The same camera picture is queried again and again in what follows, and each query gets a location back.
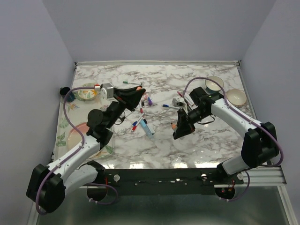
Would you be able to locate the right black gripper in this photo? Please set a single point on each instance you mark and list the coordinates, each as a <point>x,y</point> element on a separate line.
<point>183,127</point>

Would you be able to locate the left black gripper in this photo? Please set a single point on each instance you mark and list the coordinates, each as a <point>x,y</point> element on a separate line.
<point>131,97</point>

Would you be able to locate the orange capped highlighter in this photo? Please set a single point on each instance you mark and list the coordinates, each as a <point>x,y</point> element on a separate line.
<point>174,126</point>

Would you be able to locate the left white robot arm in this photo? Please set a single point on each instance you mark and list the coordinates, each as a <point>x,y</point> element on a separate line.
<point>50,184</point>

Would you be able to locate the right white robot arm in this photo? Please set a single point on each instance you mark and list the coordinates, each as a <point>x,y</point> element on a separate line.
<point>258,138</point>

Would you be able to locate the green capped marker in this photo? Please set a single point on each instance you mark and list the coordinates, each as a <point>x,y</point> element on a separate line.
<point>132,83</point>

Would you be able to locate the black capped marker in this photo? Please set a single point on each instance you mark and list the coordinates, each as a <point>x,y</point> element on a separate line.
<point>149,127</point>

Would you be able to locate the light blue highlighter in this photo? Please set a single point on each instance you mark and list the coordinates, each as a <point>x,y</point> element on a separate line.
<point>146,130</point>

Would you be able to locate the floral ceramic bowl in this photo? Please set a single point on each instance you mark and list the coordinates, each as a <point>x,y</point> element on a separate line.
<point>87,94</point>

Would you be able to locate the white ceramic bowl blue rim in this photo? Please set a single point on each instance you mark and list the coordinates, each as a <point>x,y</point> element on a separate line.
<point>213,84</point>

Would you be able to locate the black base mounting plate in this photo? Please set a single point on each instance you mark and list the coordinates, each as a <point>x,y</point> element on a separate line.
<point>178,181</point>

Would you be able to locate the floral plastic tray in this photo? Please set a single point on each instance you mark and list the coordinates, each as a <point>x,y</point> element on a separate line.
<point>77,111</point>

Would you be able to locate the dark blue metal cup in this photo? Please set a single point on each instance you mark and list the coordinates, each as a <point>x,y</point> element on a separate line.
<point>65,92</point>

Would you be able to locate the pink ceramic plate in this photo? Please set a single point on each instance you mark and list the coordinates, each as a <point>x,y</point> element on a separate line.
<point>74,138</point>

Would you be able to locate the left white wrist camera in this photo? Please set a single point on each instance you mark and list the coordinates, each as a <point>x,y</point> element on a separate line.
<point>106,90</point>

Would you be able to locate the aluminium frame rail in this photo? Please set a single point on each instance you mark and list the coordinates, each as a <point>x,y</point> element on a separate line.
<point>265,177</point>

